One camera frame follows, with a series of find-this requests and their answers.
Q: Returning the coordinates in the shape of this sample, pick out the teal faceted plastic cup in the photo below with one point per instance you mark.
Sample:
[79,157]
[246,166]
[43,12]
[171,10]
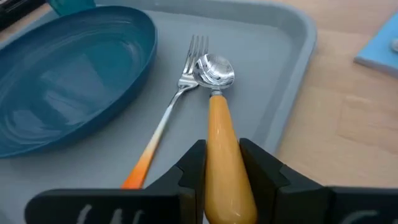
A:
[73,6]

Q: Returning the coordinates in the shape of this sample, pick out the teal round plate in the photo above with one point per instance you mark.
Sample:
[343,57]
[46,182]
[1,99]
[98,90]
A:
[62,84]

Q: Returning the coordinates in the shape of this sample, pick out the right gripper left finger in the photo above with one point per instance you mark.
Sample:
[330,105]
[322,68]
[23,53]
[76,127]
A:
[155,205]

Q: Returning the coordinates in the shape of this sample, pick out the light blue paper pad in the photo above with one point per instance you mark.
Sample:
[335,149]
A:
[381,49]

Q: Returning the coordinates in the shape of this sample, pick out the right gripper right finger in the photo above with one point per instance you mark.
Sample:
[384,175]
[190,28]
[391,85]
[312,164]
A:
[295,202]

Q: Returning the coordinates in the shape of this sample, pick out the grey plastic tray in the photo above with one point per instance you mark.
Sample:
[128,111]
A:
[255,46]

